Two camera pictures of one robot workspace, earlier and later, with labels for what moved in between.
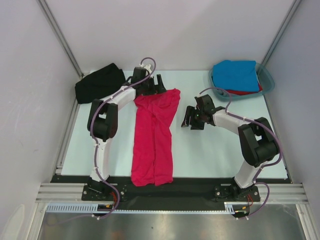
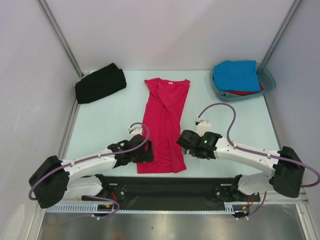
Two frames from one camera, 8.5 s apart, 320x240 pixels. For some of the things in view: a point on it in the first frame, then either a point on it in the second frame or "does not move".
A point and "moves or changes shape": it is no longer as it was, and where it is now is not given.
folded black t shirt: (99, 83) does not move
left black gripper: (156, 89) → (146, 156)
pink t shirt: (152, 162) moves or changes shape
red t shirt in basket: (239, 92) does not move
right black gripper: (190, 111) → (184, 151)
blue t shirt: (236, 75) does not move
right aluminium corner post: (293, 8) does not move
